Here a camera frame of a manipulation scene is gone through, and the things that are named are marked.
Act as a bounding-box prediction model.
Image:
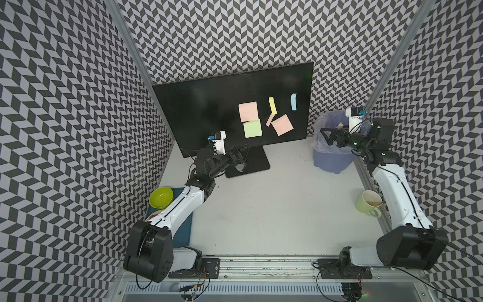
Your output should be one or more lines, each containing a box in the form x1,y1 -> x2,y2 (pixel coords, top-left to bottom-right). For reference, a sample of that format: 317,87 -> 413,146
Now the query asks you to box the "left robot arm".
123,146 -> 246,283

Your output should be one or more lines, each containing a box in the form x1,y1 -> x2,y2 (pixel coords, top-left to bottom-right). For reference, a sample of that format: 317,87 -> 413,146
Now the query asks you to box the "pink square sticky note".
271,115 -> 294,137
238,101 -> 259,123

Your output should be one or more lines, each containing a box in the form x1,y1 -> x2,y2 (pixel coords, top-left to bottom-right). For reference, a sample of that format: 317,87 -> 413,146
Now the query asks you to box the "clear plastic bin liner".
311,111 -> 371,155

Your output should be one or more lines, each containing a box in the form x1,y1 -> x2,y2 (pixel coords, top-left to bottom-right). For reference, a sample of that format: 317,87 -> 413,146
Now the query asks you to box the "black monitor stand base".
225,146 -> 270,178

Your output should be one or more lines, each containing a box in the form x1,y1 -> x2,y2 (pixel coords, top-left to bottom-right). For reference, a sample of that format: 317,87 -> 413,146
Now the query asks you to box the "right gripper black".
319,123 -> 372,152

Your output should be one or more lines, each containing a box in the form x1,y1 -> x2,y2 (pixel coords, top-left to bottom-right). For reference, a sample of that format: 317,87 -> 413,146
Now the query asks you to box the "green square sticky note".
243,120 -> 262,138

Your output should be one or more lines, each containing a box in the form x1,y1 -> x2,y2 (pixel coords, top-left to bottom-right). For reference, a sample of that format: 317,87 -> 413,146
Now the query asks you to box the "cream plate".
145,210 -> 163,221

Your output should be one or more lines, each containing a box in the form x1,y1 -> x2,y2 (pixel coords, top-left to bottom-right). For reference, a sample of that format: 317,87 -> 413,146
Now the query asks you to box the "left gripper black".
208,143 -> 249,179

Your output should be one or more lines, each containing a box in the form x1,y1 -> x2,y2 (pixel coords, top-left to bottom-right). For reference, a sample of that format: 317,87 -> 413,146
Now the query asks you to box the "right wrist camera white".
345,106 -> 367,133

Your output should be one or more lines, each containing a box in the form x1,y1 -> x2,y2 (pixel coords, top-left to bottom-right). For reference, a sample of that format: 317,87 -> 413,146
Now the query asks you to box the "blue narrow sticky note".
291,93 -> 298,111

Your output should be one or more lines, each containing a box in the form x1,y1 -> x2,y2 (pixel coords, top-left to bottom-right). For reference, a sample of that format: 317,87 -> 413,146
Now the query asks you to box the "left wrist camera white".
208,131 -> 226,155

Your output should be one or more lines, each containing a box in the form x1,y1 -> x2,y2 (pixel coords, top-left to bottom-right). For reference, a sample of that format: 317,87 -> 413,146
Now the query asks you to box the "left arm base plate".
169,257 -> 221,279

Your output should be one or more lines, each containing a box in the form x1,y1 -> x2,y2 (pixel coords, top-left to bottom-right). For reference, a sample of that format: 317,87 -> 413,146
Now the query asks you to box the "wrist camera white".
208,131 -> 226,155
345,106 -> 367,133

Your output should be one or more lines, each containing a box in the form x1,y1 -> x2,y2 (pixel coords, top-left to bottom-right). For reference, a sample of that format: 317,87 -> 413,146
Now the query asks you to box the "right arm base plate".
313,259 -> 373,281

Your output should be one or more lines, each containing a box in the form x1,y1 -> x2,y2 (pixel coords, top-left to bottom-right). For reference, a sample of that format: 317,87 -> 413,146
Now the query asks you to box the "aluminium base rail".
150,255 -> 427,284

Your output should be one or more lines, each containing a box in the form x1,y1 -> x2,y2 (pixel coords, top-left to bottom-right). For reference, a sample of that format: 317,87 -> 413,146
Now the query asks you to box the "lime green bowl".
148,187 -> 174,210

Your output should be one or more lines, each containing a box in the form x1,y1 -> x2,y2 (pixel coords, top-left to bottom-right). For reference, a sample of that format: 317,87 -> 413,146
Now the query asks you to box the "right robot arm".
320,118 -> 449,271

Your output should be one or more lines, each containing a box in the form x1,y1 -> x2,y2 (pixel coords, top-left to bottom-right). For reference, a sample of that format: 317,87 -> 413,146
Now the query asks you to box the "yellow narrow sticky note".
269,97 -> 277,116

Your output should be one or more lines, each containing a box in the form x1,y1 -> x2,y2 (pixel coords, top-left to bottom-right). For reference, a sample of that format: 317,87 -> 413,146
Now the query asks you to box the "black computer monitor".
153,62 -> 314,157

